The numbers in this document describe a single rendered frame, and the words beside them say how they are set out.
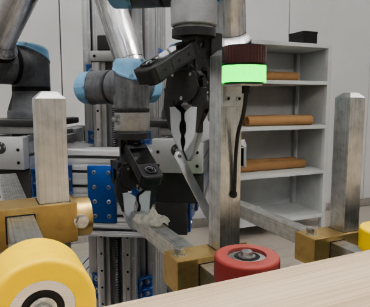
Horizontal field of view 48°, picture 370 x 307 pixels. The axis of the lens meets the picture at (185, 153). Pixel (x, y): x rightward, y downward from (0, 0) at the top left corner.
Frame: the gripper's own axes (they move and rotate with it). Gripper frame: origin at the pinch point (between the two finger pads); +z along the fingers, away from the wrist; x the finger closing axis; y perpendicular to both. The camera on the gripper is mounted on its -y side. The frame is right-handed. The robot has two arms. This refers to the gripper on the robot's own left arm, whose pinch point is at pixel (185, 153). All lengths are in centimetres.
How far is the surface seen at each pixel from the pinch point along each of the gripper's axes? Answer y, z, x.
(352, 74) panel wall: 365, -34, 127
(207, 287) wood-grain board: -17.4, 10.7, -20.3
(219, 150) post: -2.2, -1.5, -9.2
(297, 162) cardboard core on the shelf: 273, 45, 131
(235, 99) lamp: -0.5, -8.7, -10.6
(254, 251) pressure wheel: -6.0, 10.3, -18.2
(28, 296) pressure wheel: -36.0, 5.4, -19.3
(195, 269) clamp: -6.9, 15.3, -8.7
